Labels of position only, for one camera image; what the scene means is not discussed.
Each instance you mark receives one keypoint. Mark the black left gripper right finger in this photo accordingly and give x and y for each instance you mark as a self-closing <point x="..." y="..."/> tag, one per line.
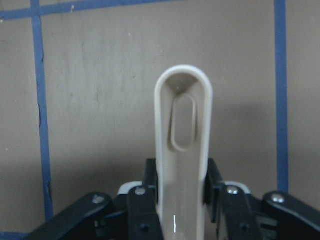
<point x="239" y="215"/>

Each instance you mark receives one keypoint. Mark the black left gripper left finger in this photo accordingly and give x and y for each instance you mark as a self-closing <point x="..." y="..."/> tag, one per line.
<point x="132" y="215"/>

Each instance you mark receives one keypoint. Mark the beige plastic dustpan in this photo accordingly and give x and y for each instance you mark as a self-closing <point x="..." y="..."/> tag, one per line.
<point x="183" y="99"/>

